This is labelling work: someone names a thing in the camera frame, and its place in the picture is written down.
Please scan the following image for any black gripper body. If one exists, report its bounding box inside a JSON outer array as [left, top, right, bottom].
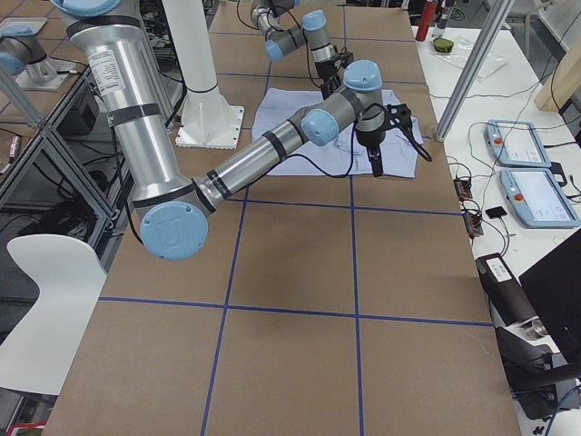
[[356, 114, 386, 150], [315, 52, 354, 89]]

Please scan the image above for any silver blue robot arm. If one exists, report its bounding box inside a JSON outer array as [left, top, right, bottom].
[[240, 1, 354, 99], [56, 1, 382, 261]]

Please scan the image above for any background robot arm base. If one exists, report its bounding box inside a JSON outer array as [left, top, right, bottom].
[[1, 17, 76, 91]]

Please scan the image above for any red bottle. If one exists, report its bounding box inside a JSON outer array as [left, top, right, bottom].
[[415, 0, 438, 42]]

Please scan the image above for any upper blue teach pendant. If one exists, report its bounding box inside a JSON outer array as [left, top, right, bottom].
[[485, 120, 551, 168]]

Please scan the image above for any blue teach pendant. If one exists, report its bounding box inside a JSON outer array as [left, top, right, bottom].
[[499, 168, 580, 229], [485, 120, 551, 168]]

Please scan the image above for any lower blue teach pendant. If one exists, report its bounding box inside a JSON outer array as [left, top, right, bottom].
[[499, 168, 580, 229]]

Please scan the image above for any black monitor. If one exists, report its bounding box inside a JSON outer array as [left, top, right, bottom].
[[519, 232, 580, 362]]

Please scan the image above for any white chair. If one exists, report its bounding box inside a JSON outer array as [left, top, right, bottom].
[[1, 234, 106, 395]]

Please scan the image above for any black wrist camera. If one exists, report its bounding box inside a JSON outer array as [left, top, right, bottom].
[[385, 104, 412, 127]]

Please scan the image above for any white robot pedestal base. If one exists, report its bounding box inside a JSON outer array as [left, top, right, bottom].
[[162, 0, 244, 149]]

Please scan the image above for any aluminium frame post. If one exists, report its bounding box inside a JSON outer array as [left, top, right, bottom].
[[435, 0, 514, 142]]

